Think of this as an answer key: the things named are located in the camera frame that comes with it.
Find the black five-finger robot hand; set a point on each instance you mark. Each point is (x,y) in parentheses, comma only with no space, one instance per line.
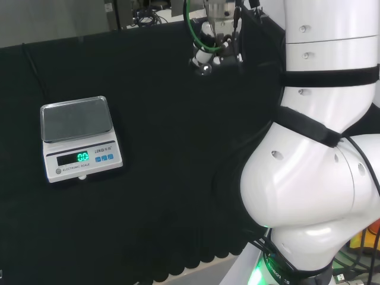
(227,55)

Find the white electronic balance steel pan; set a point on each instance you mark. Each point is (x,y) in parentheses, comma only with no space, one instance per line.
(83,154)

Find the black bench cloth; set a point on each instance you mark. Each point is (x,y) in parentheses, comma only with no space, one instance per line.
(166,142)

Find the grey equipment cabinet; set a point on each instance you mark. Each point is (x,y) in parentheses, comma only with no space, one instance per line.
(117,13)

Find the yellow stop button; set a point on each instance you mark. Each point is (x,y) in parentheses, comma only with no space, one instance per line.
(371,237)

